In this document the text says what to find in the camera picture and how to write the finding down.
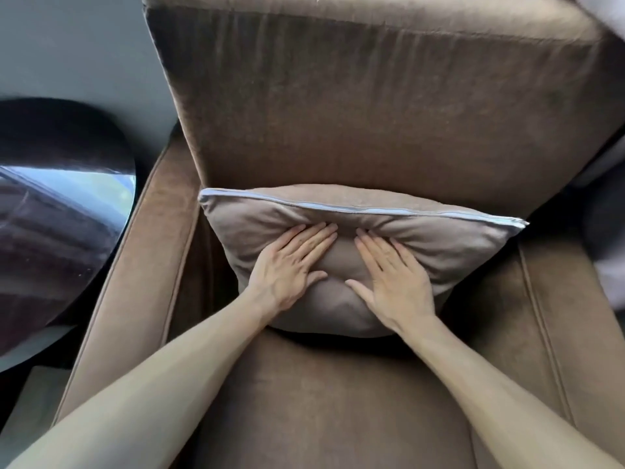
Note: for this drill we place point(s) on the person's left hand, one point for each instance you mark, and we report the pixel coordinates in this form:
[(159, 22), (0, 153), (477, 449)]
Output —
[(285, 273)]

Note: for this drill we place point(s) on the person's right hand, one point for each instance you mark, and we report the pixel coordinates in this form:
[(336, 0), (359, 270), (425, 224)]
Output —
[(400, 293)]

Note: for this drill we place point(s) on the person's left little finger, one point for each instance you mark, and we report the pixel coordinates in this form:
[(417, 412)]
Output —
[(280, 243)]

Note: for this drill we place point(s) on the person's right little finger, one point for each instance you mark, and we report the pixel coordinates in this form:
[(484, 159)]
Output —
[(421, 269)]

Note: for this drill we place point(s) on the person's left thumb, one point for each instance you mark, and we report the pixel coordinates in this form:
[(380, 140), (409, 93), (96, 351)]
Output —
[(312, 279)]

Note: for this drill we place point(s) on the person's left middle finger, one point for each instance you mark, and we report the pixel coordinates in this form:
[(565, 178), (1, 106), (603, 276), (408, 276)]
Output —
[(310, 239)]

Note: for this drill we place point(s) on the person's right middle finger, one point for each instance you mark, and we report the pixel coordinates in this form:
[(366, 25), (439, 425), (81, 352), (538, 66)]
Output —
[(384, 250)]

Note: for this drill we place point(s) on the person's right thumb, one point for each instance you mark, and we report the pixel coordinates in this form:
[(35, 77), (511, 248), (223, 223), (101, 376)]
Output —
[(360, 292)]

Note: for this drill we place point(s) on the beige cushion with white piping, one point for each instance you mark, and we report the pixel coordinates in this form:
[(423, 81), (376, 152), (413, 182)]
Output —
[(439, 249)]

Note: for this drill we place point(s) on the person's right forearm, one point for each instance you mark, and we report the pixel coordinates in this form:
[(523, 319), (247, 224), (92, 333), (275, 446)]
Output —
[(488, 400)]

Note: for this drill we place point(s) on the person's left forearm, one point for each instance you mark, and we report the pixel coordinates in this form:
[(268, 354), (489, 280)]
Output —
[(161, 385)]

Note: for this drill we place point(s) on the brown fabric armchair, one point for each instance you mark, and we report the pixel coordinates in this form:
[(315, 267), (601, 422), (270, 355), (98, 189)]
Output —
[(390, 107)]

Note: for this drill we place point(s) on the grey curtain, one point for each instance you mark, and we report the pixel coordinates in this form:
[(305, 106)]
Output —
[(608, 229)]

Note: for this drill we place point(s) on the round black glossy side table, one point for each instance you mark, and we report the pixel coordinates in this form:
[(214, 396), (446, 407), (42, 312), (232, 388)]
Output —
[(53, 219)]

